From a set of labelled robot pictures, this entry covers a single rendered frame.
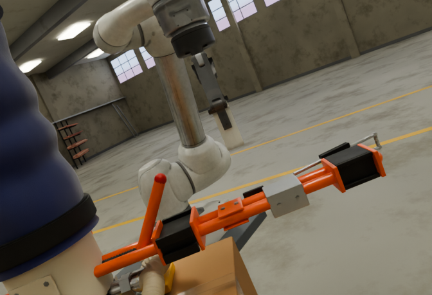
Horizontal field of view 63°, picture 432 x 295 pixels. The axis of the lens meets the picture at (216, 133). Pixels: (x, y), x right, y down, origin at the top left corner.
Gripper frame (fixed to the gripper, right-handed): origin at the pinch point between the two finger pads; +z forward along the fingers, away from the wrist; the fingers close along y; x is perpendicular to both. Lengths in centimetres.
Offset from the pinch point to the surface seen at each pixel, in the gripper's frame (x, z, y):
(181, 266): -23.7, 27.5, -14.1
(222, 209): -7.2, 12.5, 0.9
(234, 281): -10.6, 27.6, 0.1
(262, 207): 0.2, 14.0, 3.4
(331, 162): 15.0, 11.8, 1.1
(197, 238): -12.9, 14.5, 4.7
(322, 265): 18, 122, -139
